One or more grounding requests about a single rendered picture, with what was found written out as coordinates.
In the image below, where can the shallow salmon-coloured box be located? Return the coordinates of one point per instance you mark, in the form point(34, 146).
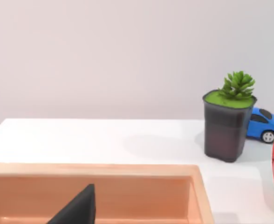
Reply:
point(151, 193)

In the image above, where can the dark grey plant pot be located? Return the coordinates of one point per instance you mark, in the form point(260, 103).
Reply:
point(225, 130)

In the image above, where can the blue toy car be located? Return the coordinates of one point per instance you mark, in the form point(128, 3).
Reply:
point(264, 124)

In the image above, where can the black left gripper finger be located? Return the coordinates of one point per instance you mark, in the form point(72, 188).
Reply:
point(83, 205)

